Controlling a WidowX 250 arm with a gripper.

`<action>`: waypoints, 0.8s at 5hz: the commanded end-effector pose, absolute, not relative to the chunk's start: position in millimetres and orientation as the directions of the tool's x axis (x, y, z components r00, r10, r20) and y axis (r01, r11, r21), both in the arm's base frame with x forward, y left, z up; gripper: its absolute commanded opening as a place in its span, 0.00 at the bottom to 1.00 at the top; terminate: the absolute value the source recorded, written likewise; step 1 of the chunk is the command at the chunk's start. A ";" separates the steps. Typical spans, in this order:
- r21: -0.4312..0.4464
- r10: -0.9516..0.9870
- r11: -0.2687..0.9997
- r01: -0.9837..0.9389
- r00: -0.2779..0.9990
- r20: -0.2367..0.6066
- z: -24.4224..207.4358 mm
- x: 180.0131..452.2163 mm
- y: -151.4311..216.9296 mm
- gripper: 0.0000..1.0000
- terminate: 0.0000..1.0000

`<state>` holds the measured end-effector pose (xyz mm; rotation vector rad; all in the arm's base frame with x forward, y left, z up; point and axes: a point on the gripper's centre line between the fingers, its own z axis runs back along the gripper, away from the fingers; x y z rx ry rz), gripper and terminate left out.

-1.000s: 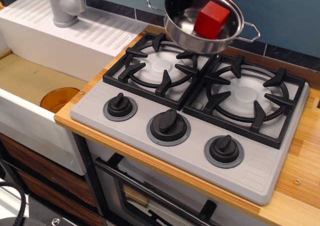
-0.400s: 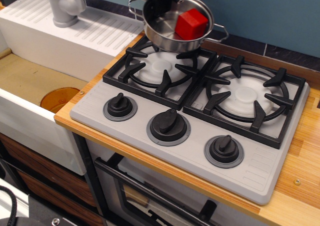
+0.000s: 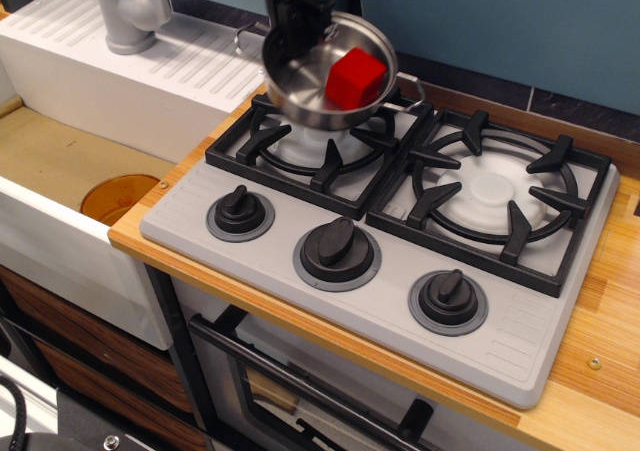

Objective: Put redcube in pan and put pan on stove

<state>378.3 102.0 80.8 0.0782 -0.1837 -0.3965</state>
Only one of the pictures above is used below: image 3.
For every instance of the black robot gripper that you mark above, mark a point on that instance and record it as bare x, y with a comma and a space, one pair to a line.
296, 26

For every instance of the stainless steel pan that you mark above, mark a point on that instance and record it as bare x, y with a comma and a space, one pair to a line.
296, 88

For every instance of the red wooden cube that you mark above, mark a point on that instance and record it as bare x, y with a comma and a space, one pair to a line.
355, 80

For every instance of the black left stove knob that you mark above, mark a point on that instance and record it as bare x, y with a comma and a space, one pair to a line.
240, 216

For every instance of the black stove knob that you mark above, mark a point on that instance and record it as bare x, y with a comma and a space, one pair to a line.
448, 303
240, 216
337, 257

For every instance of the black middle stove knob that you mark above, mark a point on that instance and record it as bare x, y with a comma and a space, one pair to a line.
337, 257

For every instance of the grey toy stove top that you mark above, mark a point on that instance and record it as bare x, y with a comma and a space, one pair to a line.
509, 356

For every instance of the black right stove knob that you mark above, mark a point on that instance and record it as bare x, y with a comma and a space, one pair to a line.
448, 303

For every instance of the black left burner grate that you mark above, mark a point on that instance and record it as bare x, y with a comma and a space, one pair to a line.
339, 171

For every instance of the black burner grate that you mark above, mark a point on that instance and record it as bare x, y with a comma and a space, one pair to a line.
339, 171
505, 201

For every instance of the grey toy faucet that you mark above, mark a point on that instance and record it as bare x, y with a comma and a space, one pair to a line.
131, 24

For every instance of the white toy sink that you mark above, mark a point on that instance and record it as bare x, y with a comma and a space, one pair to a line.
74, 114

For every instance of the orange plastic plate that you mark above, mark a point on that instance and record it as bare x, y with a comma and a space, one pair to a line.
112, 199

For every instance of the black right burner grate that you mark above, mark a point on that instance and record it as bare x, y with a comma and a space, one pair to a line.
505, 201

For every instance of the toy oven door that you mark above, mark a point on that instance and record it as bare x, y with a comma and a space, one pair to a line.
306, 426

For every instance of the wooden drawer front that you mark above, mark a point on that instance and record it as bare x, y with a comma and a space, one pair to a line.
119, 373

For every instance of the black oven door handle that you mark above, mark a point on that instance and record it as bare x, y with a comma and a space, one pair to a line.
222, 335

